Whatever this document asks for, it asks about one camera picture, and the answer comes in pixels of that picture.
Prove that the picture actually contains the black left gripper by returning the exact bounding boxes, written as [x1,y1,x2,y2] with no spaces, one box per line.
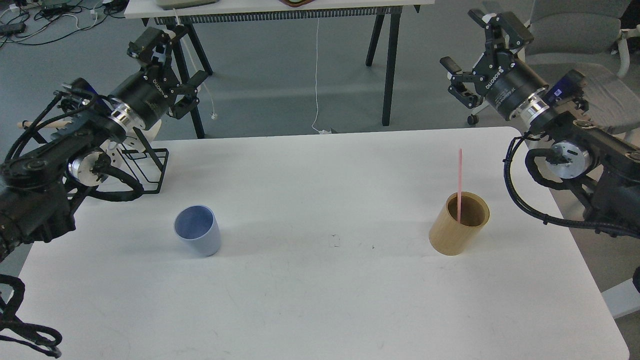
[109,27,209,131]

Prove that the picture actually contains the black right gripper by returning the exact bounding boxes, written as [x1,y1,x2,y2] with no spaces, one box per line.
[439,9,549,121]

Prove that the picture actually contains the blue cup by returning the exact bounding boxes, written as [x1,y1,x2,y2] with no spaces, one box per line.
[173,205,222,256]

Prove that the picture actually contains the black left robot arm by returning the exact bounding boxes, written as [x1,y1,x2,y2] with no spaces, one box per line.
[0,25,212,259]

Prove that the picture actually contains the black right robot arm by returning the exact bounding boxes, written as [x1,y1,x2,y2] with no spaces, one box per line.
[439,8,639,239]

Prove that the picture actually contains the background white desk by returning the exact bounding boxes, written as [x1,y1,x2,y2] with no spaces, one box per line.
[124,0,433,126]

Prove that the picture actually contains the grey office chair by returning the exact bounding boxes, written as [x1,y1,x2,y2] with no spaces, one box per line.
[467,0,640,136]

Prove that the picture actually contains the wooden dowel rod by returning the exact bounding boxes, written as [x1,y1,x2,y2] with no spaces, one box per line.
[16,120,71,130]

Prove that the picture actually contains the wooden cylindrical holder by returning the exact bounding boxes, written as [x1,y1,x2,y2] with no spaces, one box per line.
[429,191,490,256]

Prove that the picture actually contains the black wire dish rack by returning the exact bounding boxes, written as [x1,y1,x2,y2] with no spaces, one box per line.
[65,127,170,196]

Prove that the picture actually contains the floor cables pile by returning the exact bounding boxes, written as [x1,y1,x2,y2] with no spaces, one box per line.
[0,0,128,48]

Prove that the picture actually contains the white hanging cable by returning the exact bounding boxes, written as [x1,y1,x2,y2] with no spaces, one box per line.
[312,17,333,135]

